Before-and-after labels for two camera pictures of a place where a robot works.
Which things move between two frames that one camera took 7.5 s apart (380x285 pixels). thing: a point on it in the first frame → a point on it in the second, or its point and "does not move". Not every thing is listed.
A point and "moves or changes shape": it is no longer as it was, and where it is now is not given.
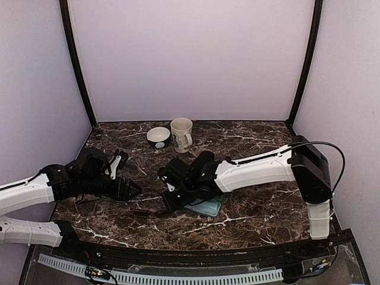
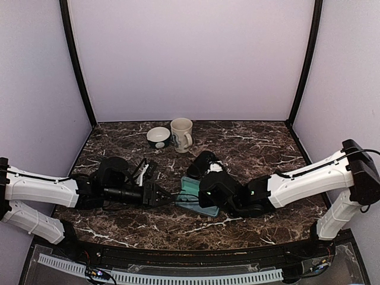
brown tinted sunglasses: [152, 206] moves or changes shape
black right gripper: [170, 203] → [204, 201]
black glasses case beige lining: [203, 158] does not move
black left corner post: [64, 8] does not move
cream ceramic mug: [181, 131] does not move
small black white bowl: [158, 137] does not move
